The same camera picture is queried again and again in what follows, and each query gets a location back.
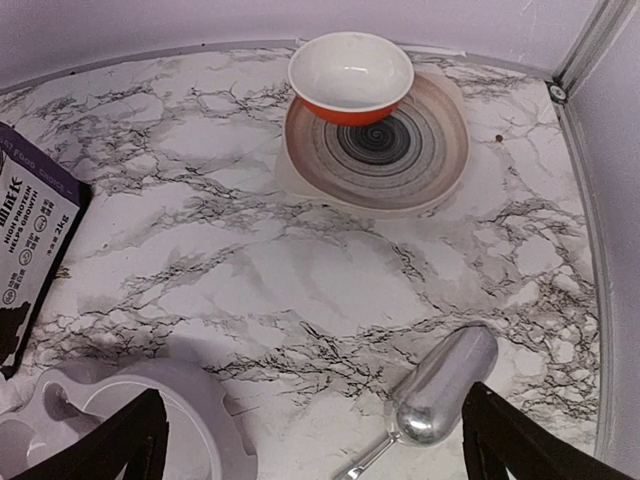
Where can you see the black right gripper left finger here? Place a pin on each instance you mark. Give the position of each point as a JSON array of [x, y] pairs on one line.
[[131, 444]]

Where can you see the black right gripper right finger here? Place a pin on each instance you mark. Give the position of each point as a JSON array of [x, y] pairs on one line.
[[500, 442]]

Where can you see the silver metal scoop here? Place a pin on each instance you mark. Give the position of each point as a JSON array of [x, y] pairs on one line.
[[425, 407]]

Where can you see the purple puppy food bag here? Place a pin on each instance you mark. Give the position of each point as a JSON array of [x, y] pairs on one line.
[[42, 206]]

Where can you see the grey double pet bowl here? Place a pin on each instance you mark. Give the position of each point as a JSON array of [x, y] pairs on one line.
[[74, 397]]

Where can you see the spiral pattern ceramic plate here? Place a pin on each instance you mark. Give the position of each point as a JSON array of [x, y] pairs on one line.
[[404, 165]]

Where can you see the orange white ceramic bowl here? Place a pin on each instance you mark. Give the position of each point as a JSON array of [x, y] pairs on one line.
[[350, 79]]

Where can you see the aluminium right base rail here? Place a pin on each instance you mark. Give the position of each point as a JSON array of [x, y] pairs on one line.
[[607, 443]]

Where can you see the aluminium right corner post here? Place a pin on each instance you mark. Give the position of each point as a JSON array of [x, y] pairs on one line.
[[600, 32]]

